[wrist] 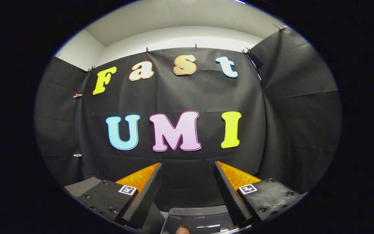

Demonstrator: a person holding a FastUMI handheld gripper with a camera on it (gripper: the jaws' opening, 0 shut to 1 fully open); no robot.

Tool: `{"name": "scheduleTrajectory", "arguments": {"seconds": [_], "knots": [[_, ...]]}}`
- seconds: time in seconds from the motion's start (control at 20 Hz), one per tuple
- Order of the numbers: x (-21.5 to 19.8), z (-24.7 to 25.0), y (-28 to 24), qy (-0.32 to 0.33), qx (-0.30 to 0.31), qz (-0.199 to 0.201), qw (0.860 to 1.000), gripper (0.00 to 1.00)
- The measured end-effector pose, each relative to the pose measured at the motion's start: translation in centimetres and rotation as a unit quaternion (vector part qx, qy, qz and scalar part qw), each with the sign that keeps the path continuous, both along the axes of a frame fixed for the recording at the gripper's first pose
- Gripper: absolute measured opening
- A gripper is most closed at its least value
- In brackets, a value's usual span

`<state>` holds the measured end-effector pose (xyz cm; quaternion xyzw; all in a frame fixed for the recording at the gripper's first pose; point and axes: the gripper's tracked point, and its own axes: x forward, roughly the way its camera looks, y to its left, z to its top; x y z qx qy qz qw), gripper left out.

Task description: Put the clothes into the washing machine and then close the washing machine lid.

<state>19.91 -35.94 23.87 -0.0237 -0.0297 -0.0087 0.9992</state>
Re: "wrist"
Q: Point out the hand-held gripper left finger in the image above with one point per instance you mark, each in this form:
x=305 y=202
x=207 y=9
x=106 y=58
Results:
x=146 y=195

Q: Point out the grey washing machine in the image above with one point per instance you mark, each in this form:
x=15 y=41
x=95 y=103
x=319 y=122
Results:
x=200 y=210

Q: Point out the black backdrop cloth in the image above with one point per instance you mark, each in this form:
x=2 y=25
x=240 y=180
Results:
x=187 y=94

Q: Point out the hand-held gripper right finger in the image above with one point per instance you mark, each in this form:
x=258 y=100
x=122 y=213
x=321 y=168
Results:
x=230 y=195

